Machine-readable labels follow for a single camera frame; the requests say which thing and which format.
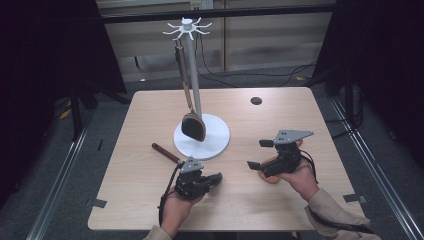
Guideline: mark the black horizontal bar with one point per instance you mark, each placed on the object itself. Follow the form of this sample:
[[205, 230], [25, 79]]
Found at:
[[233, 12]]

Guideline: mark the white utensil stand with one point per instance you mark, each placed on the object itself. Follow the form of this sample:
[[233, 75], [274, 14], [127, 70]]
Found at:
[[216, 136]]

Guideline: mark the person's left hand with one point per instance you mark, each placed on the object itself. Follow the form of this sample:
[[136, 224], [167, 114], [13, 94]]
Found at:
[[176, 211]]

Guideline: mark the black round table grommet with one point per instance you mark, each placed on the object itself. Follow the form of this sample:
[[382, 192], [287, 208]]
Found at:
[[256, 101]]

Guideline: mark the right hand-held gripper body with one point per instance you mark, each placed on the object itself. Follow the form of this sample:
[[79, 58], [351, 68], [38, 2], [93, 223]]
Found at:
[[286, 160]]

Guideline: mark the steel spatula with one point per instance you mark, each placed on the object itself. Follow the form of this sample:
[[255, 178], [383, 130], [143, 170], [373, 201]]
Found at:
[[194, 128]]

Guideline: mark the grey tape piece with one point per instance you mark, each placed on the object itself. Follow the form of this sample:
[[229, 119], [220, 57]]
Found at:
[[356, 198], [98, 203]]

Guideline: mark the aluminium floor rail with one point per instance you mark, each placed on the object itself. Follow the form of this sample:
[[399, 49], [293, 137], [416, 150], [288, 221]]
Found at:
[[376, 173], [56, 186]]

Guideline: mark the person's right hand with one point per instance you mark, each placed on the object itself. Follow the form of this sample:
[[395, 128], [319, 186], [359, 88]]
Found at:
[[305, 181]]

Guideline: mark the black metal stand leg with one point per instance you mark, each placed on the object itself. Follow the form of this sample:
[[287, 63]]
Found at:
[[75, 113]]

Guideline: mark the black curtain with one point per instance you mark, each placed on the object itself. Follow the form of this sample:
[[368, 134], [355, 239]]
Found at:
[[383, 50], [50, 66]]

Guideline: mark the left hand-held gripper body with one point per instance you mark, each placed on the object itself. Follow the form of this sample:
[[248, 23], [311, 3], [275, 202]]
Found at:
[[190, 185]]

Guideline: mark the white wall socket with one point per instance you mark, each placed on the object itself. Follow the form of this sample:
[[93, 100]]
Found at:
[[203, 4]]

